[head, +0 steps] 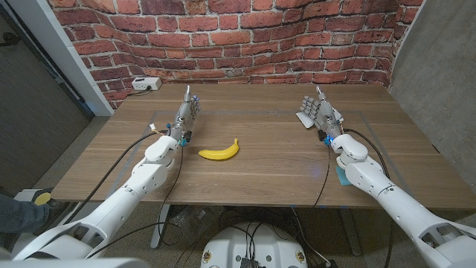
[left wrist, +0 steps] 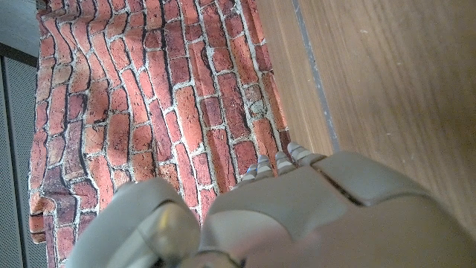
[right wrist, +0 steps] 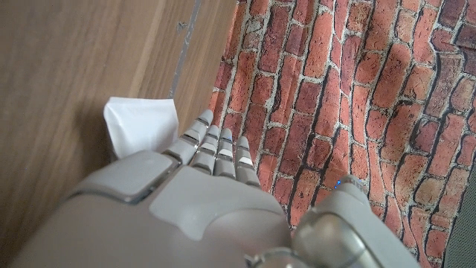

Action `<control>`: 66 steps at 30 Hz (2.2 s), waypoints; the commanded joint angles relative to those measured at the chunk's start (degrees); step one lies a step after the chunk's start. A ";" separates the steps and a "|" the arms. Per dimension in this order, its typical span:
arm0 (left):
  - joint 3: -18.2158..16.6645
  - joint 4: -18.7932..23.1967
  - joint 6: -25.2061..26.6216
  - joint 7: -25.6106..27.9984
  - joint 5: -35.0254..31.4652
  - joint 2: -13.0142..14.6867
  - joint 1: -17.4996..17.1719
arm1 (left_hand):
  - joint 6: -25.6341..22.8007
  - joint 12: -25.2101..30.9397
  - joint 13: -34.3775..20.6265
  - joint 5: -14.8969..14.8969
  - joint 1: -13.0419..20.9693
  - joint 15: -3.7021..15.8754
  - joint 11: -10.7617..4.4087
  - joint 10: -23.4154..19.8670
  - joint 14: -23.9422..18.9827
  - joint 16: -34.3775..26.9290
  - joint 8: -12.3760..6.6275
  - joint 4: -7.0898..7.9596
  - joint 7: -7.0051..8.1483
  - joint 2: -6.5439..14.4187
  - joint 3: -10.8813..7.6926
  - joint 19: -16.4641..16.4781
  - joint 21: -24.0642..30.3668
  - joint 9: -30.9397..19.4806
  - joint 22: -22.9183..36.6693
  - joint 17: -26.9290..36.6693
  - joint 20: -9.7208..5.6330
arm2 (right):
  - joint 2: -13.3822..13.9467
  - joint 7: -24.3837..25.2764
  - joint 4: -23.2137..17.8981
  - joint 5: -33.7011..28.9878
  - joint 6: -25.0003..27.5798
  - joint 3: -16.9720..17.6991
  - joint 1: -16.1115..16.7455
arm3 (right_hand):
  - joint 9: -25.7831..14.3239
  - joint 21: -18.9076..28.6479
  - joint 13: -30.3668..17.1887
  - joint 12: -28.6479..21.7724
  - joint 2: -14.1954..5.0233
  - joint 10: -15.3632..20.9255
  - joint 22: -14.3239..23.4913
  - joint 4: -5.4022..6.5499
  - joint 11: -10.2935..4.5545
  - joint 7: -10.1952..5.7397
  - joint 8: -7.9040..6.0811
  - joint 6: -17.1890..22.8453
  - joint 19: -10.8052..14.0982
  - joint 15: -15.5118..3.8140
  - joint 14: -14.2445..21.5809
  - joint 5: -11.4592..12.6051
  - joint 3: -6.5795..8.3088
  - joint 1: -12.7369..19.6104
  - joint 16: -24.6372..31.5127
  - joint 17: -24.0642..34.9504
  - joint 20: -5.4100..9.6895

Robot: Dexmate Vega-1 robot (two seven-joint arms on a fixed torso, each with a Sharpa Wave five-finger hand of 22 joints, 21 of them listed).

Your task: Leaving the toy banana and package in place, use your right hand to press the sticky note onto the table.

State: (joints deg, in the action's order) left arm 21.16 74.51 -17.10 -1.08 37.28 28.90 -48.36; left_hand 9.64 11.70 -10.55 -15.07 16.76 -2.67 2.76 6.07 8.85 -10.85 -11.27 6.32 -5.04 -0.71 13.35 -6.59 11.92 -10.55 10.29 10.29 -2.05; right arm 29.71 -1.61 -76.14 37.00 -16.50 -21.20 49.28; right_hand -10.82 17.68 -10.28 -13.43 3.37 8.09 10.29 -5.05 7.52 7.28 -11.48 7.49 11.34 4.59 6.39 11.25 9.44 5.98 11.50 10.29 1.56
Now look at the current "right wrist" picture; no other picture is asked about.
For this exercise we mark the red brick printed backdrop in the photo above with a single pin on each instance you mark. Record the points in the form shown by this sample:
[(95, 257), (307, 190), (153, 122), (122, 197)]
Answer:
[(372, 93)]

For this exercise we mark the white plastic package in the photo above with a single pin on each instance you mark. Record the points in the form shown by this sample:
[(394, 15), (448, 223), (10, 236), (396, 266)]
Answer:
[(137, 123)]

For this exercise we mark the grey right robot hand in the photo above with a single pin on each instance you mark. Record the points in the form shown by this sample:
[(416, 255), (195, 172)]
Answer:
[(208, 208)]

